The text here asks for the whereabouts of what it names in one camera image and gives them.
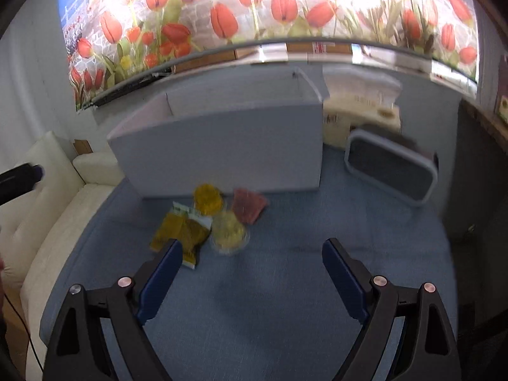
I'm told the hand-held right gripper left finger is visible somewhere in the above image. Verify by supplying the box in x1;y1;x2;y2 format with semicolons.
42;238;184;381

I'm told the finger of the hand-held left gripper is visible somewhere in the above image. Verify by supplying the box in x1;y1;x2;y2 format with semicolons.
0;163;45;205

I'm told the white leather sofa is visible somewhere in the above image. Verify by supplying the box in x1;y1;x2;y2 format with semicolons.
0;131;128;326

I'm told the black digital clock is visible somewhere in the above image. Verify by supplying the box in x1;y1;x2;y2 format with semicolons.
343;125;439;206

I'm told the white cardboard box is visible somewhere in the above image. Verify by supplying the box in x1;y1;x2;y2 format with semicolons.
106;67;324;199

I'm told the thin black cable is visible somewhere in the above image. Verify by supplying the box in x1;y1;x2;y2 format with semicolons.
4;294;44;370

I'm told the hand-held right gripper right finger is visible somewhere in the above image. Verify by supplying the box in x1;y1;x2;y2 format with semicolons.
321;238;463;381

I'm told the blue tablecloth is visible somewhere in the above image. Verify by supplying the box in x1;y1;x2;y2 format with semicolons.
40;143;461;381

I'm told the pale yellow jelly cup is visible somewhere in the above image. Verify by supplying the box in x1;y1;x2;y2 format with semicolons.
210;210;251;255

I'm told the yellow tissue box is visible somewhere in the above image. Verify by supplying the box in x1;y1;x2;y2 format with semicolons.
322;69;402;149

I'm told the tulip print wall poster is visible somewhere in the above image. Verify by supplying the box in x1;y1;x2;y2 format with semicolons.
57;0;479;110

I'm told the red jelly cup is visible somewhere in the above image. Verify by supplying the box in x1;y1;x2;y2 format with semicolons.
231;188;270;225

